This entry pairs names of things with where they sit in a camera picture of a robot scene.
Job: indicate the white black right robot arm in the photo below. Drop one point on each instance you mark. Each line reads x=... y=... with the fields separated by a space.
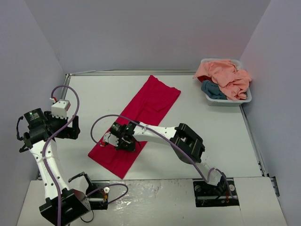
x=186 y=143

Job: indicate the salmon pink t shirt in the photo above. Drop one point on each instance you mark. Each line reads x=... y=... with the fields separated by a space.
x=232 y=82

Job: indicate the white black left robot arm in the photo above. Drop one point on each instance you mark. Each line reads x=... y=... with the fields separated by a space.
x=65 y=199

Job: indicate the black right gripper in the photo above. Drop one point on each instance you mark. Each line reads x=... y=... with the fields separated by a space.
x=127 y=144

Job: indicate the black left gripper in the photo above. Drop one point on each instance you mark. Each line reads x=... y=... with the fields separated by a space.
x=71 y=127

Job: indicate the dark red t shirt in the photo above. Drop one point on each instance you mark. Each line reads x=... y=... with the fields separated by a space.
x=204 y=78

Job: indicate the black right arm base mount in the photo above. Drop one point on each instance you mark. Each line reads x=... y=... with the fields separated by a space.
x=221 y=195

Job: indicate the teal blue t shirt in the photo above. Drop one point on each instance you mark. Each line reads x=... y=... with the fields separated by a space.
x=212 y=90

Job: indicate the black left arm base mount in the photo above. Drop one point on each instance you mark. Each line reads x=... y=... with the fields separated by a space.
x=99 y=199

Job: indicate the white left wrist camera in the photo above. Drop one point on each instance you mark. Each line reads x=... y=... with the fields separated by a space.
x=59 y=108

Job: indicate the white plastic laundry basket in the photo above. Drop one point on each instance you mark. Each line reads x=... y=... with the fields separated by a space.
x=228 y=103

